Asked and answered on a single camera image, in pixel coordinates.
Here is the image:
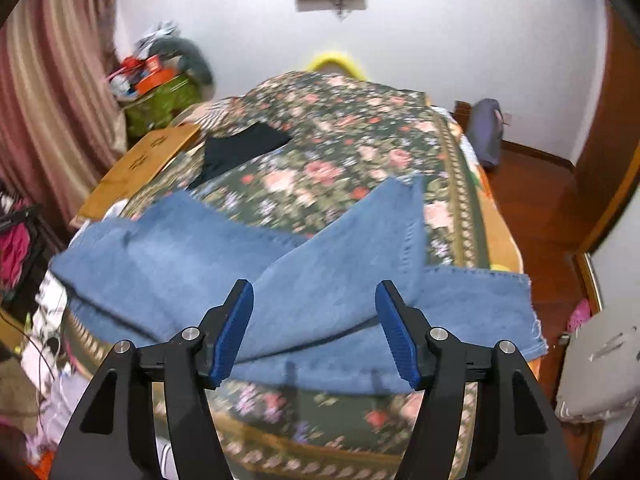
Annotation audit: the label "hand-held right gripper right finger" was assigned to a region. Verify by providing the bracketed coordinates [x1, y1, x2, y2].
[375, 280, 583, 480]

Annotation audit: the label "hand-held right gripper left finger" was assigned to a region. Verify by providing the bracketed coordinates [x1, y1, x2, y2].
[47, 279, 255, 480]

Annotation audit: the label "blue denim pants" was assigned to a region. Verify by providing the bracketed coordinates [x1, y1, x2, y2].
[50, 176, 548, 395]

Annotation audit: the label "orange blanket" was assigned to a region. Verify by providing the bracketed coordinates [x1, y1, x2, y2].
[430, 105, 548, 376]

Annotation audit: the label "pink slipper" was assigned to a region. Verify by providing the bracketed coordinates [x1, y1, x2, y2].
[566, 299, 593, 333]

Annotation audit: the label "white cloth pile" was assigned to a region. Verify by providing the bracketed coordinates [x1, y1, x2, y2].
[22, 270, 91, 466]

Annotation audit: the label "black cloth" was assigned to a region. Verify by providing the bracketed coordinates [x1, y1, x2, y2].
[189, 122, 292, 190]

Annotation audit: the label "floral blanket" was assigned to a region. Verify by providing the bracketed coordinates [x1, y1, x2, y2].
[60, 71, 526, 480]

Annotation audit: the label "cardboard box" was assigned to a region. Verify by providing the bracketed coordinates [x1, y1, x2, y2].
[70, 124, 202, 231]

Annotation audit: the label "grey-blue bag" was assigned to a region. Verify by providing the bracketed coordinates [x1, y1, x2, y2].
[470, 99, 503, 168]

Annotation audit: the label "striped cloth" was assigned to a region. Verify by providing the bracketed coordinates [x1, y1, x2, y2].
[195, 97, 251, 131]

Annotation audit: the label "pink clothing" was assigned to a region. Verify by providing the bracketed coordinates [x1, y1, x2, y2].
[0, 200, 41, 301]

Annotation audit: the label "green box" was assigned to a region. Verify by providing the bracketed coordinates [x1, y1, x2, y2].
[124, 74, 201, 141]

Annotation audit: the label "orange box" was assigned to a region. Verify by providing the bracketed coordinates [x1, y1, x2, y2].
[134, 67, 181, 96]

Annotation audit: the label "grey plush toy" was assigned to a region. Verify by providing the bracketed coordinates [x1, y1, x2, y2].
[150, 37, 215, 86]

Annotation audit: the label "yellow cushion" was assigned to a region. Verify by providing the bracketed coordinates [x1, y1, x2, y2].
[306, 49, 366, 81]

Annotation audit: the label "wooden door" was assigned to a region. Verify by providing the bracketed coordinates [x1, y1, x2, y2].
[572, 0, 640, 256]

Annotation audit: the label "striped pink curtain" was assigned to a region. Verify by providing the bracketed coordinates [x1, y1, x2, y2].
[0, 0, 128, 231]

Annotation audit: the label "silver plastic bag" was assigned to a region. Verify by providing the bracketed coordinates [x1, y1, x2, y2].
[137, 22, 178, 53]

